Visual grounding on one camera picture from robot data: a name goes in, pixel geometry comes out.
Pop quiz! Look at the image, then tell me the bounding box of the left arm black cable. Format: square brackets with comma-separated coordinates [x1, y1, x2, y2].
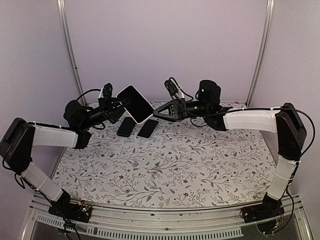
[74, 87, 103, 103]

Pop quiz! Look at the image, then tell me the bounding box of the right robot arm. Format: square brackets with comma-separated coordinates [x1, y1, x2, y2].
[153, 77, 307, 218]

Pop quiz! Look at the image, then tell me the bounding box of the right aluminium frame post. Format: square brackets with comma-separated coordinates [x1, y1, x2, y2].
[245, 0, 275, 107]

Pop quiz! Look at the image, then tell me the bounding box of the black phone middle white case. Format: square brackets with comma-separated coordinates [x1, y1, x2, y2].
[137, 119, 159, 139]

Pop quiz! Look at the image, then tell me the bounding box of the floral patterned table mat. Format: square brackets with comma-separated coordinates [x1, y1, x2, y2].
[53, 119, 276, 208]

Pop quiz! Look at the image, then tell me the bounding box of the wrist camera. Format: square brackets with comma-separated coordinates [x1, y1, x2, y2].
[164, 77, 186, 100]
[98, 83, 113, 101]

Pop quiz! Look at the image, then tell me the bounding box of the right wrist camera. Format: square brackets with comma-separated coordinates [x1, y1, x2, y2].
[164, 77, 186, 100]

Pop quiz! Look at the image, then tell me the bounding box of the black phone left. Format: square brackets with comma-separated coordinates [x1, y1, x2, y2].
[116, 117, 136, 138]

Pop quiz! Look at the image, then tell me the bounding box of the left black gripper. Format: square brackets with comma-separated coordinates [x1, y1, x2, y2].
[80, 95, 133, 130]

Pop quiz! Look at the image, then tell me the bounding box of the aluminium frame post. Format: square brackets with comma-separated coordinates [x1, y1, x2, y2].
[245, 0, 275, 107]
[56, 0, 84, 96]

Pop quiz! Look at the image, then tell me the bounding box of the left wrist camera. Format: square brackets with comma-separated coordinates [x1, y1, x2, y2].
[98, 83, 113, 101]

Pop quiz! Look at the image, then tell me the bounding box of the front aluminium rail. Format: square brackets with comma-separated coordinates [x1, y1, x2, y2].
[21, 194, 315, 240]

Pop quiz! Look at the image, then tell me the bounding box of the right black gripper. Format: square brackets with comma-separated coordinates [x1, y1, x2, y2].
[153, 97, 211, 122]

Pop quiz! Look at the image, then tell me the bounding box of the left aluminium frame post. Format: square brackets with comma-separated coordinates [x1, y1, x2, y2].
[56, 0, 84, 96]

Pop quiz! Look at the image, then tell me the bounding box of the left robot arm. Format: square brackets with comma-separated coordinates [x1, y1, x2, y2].
[0, 96, 130, 217]

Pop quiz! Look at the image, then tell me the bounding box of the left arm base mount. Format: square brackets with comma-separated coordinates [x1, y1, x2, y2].
[48, 201, 93, 223]

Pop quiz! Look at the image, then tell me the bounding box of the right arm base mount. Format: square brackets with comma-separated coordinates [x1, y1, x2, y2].
[239, 203, 285, 223]

